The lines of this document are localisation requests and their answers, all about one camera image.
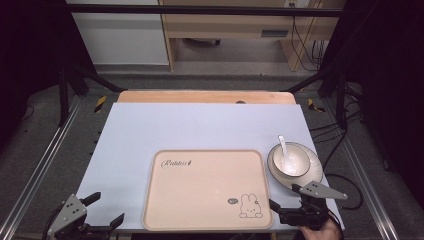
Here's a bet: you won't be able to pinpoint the black cables under desk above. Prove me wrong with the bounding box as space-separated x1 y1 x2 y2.
290 15 326 72

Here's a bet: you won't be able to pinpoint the white bowl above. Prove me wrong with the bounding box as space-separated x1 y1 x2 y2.
272 143 312 178

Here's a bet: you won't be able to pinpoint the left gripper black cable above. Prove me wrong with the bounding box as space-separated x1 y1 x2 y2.
41 205 65 240

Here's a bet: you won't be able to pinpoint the black horizontal frame bar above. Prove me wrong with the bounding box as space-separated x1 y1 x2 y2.
66 3 344 18

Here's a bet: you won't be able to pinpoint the wooden table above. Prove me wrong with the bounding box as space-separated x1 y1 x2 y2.
117 89 297 105

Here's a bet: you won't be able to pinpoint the aluminium floor rail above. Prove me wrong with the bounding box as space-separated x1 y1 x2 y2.
321 98 401 240
0 95 84 240

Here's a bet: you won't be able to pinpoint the wooden desk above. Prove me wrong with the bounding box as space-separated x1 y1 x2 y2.
158 0 346 72

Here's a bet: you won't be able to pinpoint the white plate with dark rim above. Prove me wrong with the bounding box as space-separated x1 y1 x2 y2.
266 141 324 192

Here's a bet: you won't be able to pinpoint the black floor cable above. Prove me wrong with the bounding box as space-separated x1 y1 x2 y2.
309 109 365 211

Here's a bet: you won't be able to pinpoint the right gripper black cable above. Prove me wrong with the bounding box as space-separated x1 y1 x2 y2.
327 209 345 240

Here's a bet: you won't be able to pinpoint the person's right hand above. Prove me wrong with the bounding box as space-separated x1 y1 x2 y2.
298 218 343 240

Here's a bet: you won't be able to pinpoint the beige tray with rabbit print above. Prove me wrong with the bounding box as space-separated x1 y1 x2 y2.
142 149 275 232

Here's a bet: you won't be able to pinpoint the black curtain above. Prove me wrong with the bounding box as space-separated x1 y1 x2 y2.
0 0 98 154
319 0 424 209

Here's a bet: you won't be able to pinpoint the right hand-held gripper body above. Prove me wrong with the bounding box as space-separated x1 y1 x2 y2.
279 180 349 232

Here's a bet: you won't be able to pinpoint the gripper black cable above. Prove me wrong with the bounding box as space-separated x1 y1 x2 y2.
41 205 65 240
327 209 345 240

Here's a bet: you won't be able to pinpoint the black frame stand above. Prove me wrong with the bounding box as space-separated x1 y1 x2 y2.
57 62 125 127
285 65 348 130

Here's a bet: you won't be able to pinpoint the grey desk drawer handle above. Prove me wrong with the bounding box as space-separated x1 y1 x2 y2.
260 29 290 39

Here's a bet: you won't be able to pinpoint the white ceramic spoon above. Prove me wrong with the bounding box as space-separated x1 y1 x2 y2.
278 134 299 176

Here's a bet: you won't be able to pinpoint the pale blue table board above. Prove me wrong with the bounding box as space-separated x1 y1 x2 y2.
75 102 344 233

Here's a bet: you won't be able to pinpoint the yellow black tape marker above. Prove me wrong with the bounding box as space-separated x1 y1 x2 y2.
93 95 108 114
306 97 327 114

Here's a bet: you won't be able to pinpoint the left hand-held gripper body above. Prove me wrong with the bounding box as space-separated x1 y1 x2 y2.
45 194 114 240

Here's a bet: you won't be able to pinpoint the white cabinet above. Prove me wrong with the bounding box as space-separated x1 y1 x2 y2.
65 0 170 66

